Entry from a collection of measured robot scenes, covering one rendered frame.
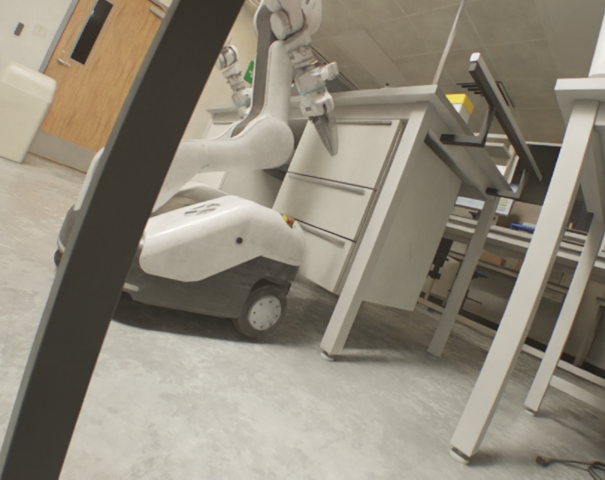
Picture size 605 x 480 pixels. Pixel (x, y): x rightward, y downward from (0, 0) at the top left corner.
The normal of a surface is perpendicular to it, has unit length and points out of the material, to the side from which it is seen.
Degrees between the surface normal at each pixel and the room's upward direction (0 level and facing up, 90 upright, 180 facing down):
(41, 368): 90
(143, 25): 90
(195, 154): 89
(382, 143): 90
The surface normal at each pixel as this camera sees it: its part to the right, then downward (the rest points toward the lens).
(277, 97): 0.57, 0.20
